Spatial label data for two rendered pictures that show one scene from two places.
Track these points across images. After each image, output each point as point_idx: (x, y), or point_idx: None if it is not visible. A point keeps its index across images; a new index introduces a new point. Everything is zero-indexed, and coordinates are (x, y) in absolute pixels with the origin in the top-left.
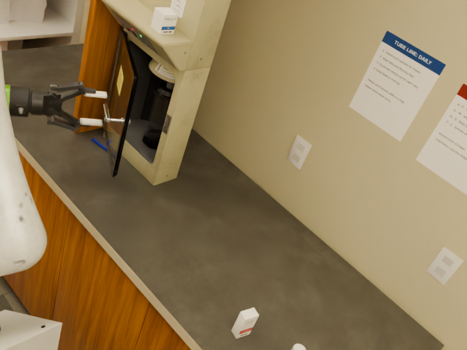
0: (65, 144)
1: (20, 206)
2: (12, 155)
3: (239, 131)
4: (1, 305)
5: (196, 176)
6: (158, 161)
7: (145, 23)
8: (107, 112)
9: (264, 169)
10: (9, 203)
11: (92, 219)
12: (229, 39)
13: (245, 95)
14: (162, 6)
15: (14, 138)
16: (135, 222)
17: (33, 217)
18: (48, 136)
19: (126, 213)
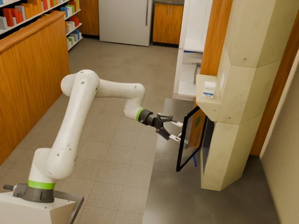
0: (176, 149)
1: (61, 149)
2: (72, 126)
3: (283, 182)
4: (77, 199)
5: (235, 196)
6: (204, 174)
7: (201, 90)
8: (179, 134)
9: (288, 216)
10: (58, 146)
11: (151, 187)
12: (292, 116)
13: (290, 157)
14: (219, 83)
15: (81, 121)
16: (170, 200)
17: (64, 156)
18: (172, 142)
19: (170, 193)
